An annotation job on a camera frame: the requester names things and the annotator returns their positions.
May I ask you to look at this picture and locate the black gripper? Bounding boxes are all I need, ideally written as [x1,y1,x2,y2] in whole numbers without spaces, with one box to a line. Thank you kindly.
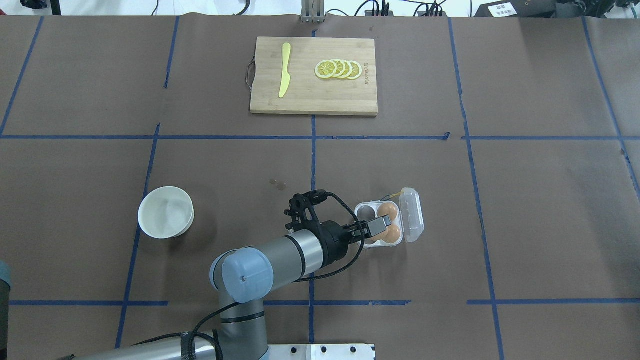
[319,215,392,268]

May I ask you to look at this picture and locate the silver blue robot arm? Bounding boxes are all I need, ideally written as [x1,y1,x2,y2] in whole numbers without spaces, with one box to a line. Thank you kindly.
[87,215,392,360]

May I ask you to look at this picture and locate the person seated behind arm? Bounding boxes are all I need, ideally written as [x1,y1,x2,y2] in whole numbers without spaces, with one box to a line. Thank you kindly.
[0,260,12,360]

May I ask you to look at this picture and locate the lower brown egg in box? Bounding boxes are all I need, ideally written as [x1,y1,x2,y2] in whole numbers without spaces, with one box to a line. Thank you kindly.
[379,224,402,244]

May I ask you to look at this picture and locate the brown egg in box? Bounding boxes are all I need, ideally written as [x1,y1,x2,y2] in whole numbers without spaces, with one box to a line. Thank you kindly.
[376,202,399,223]
[379,224,402,244]

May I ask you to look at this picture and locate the upper brown egg in box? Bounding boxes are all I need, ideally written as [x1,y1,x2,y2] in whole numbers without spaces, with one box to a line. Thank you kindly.
[376,202,399,223]

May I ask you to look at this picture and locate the clear plastic egg box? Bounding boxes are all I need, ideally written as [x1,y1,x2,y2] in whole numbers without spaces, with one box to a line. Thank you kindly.
[355,187,425,249]

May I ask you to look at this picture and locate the black labelled box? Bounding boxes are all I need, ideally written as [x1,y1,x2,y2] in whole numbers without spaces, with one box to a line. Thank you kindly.
[473,0,557,18]

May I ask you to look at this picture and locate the wooden cutting board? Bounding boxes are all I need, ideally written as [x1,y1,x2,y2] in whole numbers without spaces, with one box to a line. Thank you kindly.
[249,36,378,117]

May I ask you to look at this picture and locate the back lemon slice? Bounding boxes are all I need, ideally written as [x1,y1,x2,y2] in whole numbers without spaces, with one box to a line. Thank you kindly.
[345,60,362,81]

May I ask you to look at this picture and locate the lemon slice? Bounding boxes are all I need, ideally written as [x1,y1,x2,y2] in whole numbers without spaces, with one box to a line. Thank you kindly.
[314,59,338,79]
[345,60,362,81]
[337,60,353,79]
[331,59,346,78]

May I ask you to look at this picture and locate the front lemon slice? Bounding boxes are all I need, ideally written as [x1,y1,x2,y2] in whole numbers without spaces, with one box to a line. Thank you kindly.
[314,59,338,79]

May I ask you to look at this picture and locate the yellow plastic knife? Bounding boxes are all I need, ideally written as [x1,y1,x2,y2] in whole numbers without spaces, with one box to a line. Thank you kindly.
[278,42,291,99]

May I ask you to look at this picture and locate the white bowl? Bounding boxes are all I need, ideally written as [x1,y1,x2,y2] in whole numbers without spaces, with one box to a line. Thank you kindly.
[137,186,195,240]

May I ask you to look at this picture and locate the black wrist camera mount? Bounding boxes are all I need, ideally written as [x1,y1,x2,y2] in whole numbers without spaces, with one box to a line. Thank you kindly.
[283,190,329,238]

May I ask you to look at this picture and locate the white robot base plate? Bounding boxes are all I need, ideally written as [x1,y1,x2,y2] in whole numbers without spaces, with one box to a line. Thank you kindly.
[262,343,377,360]

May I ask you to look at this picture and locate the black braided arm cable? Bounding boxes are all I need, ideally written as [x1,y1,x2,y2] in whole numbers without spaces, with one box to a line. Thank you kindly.
[131,191,366,360]

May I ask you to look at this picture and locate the aluminium frame post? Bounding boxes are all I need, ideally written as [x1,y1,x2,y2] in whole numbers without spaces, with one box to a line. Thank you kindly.
[300,0,326,23]

